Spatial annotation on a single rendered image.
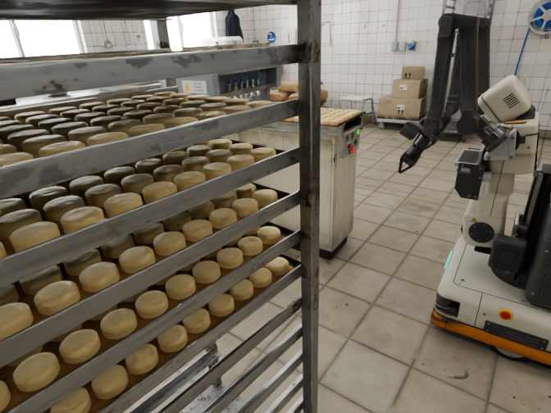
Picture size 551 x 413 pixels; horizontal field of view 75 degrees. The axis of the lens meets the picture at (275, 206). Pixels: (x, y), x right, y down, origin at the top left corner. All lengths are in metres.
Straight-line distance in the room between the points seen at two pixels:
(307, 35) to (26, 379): 0.63
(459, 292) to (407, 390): 0.49
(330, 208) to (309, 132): 1.56
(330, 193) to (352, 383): 1.03
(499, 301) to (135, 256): 1.59
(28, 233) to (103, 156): 0.13
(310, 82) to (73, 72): 0.37
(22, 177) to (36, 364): 0.27
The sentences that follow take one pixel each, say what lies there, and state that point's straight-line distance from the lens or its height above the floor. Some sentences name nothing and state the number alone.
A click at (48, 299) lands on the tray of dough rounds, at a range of 0.55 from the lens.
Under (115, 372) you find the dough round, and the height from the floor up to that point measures 0.88.
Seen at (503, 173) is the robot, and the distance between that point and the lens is 1.82.
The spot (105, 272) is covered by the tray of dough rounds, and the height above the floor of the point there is 1.06.
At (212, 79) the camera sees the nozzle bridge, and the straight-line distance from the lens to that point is 2.23.
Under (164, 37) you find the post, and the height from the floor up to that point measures 1.36.
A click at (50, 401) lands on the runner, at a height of 0.95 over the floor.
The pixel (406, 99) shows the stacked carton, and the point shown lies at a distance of 5.70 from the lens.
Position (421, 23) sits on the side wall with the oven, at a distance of 6.08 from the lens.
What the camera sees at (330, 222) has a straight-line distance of 2.26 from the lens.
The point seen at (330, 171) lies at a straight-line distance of 2.13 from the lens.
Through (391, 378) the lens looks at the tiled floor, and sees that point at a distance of 1.78.
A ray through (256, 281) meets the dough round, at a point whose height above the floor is 0.88.
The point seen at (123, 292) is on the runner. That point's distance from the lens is 0.53.
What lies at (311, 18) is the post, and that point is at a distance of 0.65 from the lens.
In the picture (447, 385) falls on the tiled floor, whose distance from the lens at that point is 1.83.
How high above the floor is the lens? 1.35
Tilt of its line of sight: 25 degrees down
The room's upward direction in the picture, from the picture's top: 3 degrees counter-clockwise
